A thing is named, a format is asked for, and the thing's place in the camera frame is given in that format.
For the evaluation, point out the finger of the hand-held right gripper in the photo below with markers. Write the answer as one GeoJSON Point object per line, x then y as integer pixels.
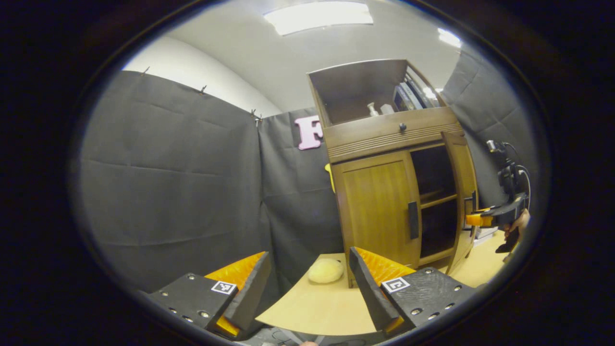
{"type": "Point", "coordinates": [499, 215]}

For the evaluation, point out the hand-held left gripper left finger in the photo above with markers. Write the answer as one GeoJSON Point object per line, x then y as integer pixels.
{"type": "Point", "coordinates": [250, 293]}

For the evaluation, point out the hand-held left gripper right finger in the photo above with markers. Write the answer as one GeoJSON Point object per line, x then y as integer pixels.
{"type": "Point", "coordinates": [367, 288]}

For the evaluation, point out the wooden shoe cabinet door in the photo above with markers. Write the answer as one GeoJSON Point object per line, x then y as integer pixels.
{"type": "Point", "coordinates": [461, 168]}
{"type": "Point", "coordinates": [375, 211]}

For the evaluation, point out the wooden double-door shoe cabinet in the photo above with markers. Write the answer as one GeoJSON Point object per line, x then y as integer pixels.
{"type": "Point", "coordinates": [360, 86]}

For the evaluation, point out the wooden cabinet shelf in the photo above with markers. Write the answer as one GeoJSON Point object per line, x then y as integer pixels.
{"type": "Point", "coordinates": [437, 201]}

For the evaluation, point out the wooden cabinet drawer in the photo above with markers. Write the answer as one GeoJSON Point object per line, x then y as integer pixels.
{"type": "Point", "coordinates": [365, 134]}

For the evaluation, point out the white flat box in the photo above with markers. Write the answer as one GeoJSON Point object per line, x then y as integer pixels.
{"type": "Point", "coordinates": [486, 233]}
{"type": "Point", "coordinates": [481, 241]}

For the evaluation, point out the yellow object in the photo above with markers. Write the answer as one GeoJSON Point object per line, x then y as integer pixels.
{"type": "Point", "coordinates": [329, 175]}

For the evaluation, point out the dark book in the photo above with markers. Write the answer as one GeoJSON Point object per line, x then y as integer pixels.
{"type": "Point", "coordinates": [424, 96]}

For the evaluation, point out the blue grey book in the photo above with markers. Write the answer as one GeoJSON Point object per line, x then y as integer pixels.
{"type": "Point", "coordinates": [402, 98]}

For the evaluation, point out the small white box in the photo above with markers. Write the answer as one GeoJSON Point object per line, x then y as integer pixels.
{"type": "Point", "coordinates": [387, 109]}

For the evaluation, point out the small white bottle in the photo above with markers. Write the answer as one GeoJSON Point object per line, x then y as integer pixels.
{"type": "Point", "coordinates": [373, 109]}

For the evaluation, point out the small ceiling light panel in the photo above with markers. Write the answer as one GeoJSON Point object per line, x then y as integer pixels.
{"type": "Point", "coordinates": [449, 37]}

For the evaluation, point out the large ceiling light panel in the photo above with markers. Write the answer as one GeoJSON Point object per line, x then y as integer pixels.
{"type": "Point", "coordinates": [317, 17]}

